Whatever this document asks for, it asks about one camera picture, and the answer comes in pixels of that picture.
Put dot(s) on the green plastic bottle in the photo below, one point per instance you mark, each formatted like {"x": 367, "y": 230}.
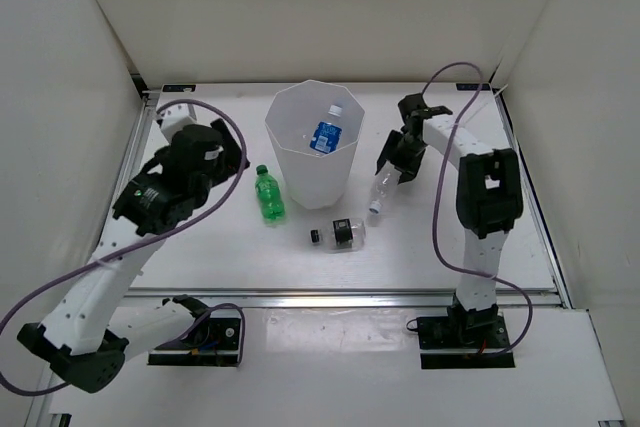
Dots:
{"x": 268, "y": 195}

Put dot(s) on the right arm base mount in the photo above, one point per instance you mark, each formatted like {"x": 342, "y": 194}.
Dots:
{"x": 463, "y": 340}

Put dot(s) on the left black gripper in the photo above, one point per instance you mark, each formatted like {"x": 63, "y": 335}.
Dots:
{"x": 228, "y": 158}

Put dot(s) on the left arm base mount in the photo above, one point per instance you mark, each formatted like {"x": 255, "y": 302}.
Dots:
{"x": 216, "y": 339}

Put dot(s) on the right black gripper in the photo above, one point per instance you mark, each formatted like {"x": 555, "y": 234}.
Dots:
{"x": 389, "y": 151}

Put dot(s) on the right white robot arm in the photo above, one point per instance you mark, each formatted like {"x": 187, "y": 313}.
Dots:
{"x": 488, "y": 197}

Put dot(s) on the clear bottle black label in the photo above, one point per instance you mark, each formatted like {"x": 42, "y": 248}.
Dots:
{"x": 341, "y": 235}

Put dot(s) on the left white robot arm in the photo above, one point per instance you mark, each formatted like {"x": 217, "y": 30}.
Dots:
{"x": 185, "y": 182}

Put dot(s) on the white octagonal bin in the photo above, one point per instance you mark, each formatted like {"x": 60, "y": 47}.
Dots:
{"x": 314, "y": 128}

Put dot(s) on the clear plastic bottle blue cap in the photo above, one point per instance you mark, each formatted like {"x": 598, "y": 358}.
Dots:
{"x": 384, "y": 186}

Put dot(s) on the aluminium table rail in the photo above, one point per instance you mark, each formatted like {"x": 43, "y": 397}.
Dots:
{"x": 305, "y": 298}

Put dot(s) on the blue label plastic bottle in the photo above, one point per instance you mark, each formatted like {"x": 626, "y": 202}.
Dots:
{"x": 327, "y": 135}

